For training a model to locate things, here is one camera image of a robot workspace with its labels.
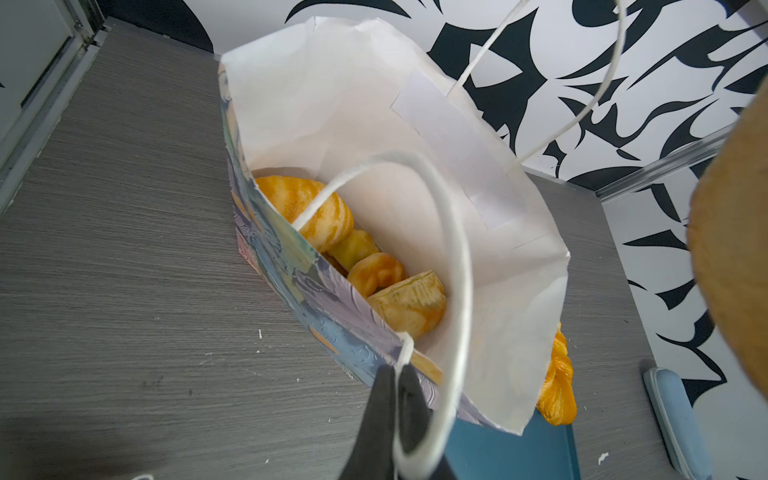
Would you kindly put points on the round bun bread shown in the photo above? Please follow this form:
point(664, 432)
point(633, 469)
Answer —
point(376, 272)

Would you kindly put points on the small croissant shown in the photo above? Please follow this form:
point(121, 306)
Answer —
point(357, 246)

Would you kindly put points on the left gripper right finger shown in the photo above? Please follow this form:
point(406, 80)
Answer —
point(413, 414)

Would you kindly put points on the floral paper bag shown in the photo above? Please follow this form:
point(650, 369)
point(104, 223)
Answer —
point(334, 125)

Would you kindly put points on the teal tray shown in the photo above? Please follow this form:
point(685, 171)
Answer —
point(544, 451)

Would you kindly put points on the orange triangular bread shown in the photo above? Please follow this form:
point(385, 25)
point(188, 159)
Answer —
point(727, 238)

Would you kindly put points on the long braided bread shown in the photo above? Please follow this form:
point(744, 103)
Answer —
point(556, 402)

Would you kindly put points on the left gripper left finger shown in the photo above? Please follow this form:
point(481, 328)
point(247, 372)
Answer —
point(371, 456)

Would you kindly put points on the light blue push button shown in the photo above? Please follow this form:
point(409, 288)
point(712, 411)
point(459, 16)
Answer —
point(680, 431)

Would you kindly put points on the rectangular pastry bread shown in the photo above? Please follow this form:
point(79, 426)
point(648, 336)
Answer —
point(415, 305)

